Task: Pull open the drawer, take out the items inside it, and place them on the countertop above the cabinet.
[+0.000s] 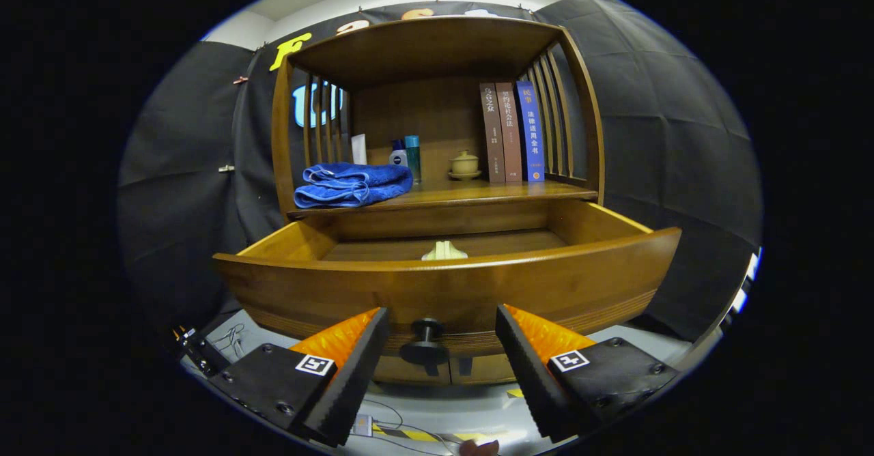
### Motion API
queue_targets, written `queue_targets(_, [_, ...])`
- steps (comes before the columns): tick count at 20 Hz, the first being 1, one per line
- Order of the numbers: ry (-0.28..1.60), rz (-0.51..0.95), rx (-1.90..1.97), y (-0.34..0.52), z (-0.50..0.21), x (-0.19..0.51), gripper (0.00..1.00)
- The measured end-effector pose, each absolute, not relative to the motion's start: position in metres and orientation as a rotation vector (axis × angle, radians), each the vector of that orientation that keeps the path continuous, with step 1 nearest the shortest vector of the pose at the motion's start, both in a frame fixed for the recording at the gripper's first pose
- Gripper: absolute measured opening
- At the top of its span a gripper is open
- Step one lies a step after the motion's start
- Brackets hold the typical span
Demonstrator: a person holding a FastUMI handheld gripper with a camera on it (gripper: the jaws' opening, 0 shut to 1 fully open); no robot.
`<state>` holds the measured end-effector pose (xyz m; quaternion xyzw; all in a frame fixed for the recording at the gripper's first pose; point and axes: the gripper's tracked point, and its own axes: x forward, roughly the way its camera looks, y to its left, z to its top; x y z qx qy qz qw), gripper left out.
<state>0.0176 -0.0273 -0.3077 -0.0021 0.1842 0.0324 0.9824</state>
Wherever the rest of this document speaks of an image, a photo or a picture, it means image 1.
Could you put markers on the white tube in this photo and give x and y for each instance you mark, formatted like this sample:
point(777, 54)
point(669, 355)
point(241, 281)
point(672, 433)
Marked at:
point(359, 150)

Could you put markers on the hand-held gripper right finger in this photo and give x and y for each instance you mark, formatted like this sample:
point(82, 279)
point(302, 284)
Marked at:
point(532, 377)

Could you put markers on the folded blue towel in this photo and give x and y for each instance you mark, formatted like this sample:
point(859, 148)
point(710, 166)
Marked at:
point(355, 186)

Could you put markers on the yellow black striped tape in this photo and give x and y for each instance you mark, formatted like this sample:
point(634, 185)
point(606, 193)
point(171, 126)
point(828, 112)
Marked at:
point(416, 434)

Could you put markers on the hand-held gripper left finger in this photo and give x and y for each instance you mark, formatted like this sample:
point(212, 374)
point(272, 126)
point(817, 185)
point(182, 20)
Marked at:
point(355, 377)

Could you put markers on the blue book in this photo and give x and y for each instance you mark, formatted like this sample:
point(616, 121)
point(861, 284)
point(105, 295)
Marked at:
point(531, 135)

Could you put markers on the dark brown book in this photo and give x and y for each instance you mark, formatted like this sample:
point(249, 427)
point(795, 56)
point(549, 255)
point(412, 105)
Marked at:
point(491, 135)

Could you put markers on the white sheet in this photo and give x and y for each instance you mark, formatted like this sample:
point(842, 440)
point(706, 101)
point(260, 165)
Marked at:
point(744, 285)

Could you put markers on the small white adapter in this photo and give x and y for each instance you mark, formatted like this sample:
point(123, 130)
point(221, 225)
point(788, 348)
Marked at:
point(362, 426)

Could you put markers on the black backdrop cloth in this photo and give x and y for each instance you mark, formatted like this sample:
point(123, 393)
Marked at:
point(683, 169)

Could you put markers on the white bottle with blue cap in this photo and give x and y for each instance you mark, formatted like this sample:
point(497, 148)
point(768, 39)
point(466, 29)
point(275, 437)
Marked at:
point(398, 158)

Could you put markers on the teal bottle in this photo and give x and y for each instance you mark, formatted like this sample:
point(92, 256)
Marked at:
point(412, 155)

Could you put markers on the black power strip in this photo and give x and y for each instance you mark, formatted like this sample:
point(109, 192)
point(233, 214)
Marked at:
point(198, 350)

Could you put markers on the brown wooden cabinet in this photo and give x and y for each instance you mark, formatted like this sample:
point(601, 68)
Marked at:
point(423, 53)

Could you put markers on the reddish brown book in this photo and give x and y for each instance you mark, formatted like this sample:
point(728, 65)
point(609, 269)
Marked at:
point(511, 135)

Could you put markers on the beige lidded teacup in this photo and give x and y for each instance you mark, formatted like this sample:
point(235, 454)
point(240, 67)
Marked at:
point(464, 164)

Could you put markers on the wooden cabinet door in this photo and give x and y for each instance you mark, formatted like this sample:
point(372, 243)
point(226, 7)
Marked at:
point(491, 371)
point(403, 371)

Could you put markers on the wooden countertop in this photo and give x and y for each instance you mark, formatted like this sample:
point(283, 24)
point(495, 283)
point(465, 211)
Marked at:
point(464, 193)

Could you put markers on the brown wooden drawer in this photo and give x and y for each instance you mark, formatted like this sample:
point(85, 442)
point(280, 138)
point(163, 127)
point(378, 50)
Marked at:
point(478, 292)

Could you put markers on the pale green brush white base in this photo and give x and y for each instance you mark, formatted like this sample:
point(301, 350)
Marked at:
point(444, 251)

